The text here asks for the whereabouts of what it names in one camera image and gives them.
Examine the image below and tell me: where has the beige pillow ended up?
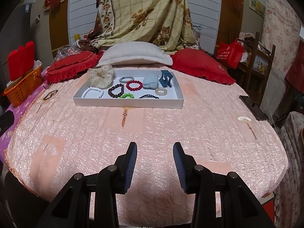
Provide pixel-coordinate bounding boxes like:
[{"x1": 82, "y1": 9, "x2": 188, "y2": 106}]
[{"x1": 96, "y1": 41, "x2": 173, "y2": 67}]

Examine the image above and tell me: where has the white bead bracelet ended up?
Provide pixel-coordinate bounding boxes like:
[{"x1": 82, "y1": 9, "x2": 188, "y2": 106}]
[{"x1": 81, "y1": 86, "x2": 105, "y2": 99}]

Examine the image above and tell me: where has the blue hair claw clip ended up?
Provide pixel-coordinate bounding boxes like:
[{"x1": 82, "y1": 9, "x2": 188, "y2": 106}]
[{"x1": 159, "y1": 70, "x2": 173, "y2": 88}]

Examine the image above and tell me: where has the red cushion right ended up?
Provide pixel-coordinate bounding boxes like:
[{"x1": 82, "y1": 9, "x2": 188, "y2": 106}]
[{"x1": 171, "y1": 48, "x2": 235, "y2": 85}]

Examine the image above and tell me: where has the floral yellow blanket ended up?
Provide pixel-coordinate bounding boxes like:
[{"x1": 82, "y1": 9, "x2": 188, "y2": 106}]
[{"x1": 78, "y1": 0, "x2": 199, "y2": 54}]

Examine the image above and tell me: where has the clear plastic bag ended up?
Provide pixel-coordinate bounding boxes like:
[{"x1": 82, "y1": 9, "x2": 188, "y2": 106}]
[{"x1": 54, "y1": 45, "x2": 81, "y2": 61}]

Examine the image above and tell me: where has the orange plastic basket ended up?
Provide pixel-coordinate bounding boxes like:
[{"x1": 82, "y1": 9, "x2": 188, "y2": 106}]
[{"x1": 3, "y1": 66, "x2": 43, "y2": 107}]

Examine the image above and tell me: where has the red ruffled cushion left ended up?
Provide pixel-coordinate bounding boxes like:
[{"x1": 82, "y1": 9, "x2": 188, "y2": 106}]
[{"x1": 45, "y1": 51, "x2": 104, "y2": 84}]

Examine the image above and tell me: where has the dark brown bead bracelet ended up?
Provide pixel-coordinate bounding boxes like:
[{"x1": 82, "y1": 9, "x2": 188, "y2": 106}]
[{"x1": 108, "y1": 83, "x2": 125, "y2": 99}]

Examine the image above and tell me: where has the red shopping bag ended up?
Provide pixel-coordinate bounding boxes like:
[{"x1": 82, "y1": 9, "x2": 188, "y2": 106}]
[{"x1": 215, "y1": 39, "x2": 245, "y2": 70}]

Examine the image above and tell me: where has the white shallow tray box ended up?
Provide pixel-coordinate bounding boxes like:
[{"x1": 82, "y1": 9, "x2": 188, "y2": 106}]
[{"x1": 73, "y1": 70, "x2": 184, "y2": 109}]

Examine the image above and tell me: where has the grey refrigerator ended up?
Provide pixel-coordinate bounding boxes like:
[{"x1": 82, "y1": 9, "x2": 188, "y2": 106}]
[{"x1": 1, "y1": 4, "x2": 31, "y2": 82}]

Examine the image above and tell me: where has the red bead bracelet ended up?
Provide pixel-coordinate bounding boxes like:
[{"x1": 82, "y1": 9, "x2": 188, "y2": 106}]
[{"x1": 126, "y1": 79, "x2": 143, "y2": 92}]

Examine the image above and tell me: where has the cream dotted scrunchie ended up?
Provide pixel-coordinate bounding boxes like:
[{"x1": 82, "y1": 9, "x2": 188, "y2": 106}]
[{"x1": 86, "y1": 65, "x2": 114, "y2": 89}]

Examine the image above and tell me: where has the pink quilted bedspread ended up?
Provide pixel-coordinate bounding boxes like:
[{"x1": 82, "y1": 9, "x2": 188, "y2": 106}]
[{"x1": 5, "y1": 72, "x2": 288, "y2": 227}]

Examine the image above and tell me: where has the brown hair tie with charm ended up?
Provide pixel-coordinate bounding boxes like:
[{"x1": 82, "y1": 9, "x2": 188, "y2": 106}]
[{"x1": 43, "y1": 89, "x2": 59, "y2": 101}]

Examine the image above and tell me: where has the wooden chair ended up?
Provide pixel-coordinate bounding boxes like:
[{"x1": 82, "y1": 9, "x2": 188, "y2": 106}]
[{"x1": 237, "y1": 32, "x2": 276, "y2": 105}]

